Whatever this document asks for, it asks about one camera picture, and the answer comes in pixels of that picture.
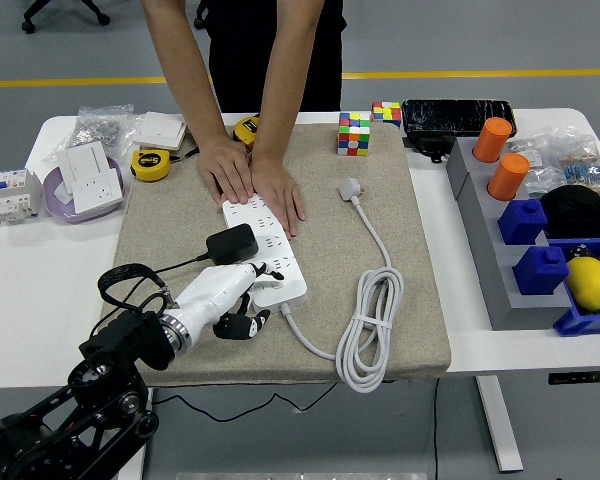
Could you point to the person's left hand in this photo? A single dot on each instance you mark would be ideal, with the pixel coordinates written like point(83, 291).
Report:
point(277, 192)

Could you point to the person's right hand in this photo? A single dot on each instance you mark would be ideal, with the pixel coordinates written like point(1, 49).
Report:
point(225, 165)

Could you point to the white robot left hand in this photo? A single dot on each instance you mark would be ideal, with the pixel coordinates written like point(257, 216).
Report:
point(210, 292)

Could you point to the white power strip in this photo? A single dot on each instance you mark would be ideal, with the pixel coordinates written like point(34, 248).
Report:
point(240, 215)

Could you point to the black plug adapter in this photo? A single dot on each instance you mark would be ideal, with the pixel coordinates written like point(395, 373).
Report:
point(232, 244)

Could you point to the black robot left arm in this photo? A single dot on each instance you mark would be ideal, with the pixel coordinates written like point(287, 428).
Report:
point(95, 400)

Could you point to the person's left forearm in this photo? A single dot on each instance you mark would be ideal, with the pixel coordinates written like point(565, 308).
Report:
point(287, 75)

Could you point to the person's right forearm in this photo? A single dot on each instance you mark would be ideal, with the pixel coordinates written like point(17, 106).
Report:
point(185, 65)

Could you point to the large colourful puzzle cube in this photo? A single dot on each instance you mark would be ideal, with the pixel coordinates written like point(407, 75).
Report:
point(353, 134)

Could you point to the grey-brown mat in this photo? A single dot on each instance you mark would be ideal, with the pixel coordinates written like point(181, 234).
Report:
point(330, 300)

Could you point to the person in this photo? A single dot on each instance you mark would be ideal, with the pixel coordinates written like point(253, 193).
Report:
point(280, 50)

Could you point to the clear bag of metal screws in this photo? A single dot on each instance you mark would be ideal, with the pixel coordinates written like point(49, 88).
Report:
point(97, 127)

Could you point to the small colourful puzzle cube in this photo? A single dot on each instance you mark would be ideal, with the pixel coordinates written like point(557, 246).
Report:
point(386, 114)

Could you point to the black power adapter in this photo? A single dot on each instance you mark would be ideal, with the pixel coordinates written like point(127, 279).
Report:
point(427, 145)

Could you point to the purple plate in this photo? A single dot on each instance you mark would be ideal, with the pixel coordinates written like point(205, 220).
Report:
point(60, 210)

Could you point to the white table leg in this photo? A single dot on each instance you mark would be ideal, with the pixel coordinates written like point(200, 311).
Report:
point(500, 430)
point(135, 466)

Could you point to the black wrapped tray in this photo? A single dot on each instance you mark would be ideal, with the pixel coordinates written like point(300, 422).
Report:
point(455, 116)

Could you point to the white circuit breaker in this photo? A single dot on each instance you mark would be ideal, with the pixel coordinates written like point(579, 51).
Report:
point(10, 197)

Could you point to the grey stepped block stand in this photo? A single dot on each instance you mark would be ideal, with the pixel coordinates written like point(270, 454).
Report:
point(485, 260)

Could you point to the orange cylinder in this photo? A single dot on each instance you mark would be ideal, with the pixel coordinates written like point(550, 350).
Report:
point(491, 140)
point(507, 177)

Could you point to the black office chair base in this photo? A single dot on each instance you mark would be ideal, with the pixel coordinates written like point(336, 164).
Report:
point(28, 25)

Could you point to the blue block with knob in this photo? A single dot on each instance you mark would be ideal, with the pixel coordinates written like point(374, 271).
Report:
point(522, 222)
point(540, 272)

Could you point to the clear bag of small parts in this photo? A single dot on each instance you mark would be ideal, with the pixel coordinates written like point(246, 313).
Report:
point(530, 155)

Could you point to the black cloth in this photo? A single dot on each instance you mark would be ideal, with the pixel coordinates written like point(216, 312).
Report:
point(575, 210)

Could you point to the clear bag of resistors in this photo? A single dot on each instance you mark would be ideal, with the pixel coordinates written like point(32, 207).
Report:
point(585, 172)

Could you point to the yellow lemon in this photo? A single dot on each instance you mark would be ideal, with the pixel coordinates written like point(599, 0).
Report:
point(589, 285)

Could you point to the blue plastic bin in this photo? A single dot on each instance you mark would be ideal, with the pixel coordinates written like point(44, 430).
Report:
point(585, 325)

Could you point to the black desk control panel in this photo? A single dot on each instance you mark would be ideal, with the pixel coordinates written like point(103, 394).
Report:
point(580, 378)

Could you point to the white wall switch on box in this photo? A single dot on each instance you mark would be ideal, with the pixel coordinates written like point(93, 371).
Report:
point(160, 127)

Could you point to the white double switch panel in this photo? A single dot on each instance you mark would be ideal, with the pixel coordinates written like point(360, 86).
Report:
point(82, 162)

